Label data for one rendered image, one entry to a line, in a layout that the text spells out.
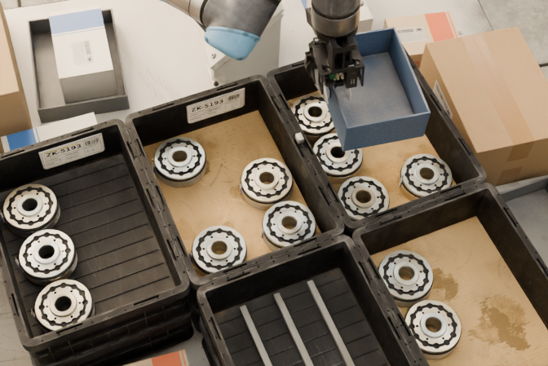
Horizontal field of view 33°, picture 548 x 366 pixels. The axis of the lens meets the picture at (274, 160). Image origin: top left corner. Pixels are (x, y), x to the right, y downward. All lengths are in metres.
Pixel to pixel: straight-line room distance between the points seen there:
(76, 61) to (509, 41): 0.96
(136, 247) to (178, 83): 0.52
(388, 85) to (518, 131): 0.37
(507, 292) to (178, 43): 0.98
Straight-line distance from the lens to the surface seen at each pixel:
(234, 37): 1.37
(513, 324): 1.76
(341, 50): 1.41
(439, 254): 1.79
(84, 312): 1.69
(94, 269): 1.76
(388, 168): 1.87
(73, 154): 1.83
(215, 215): 1.79
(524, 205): 2.04
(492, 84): 2.01
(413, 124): 1.59
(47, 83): 2.18
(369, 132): 1.56
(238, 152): 1.87
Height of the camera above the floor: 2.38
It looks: 56 degrees down
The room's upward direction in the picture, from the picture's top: 3 degrees clockwise
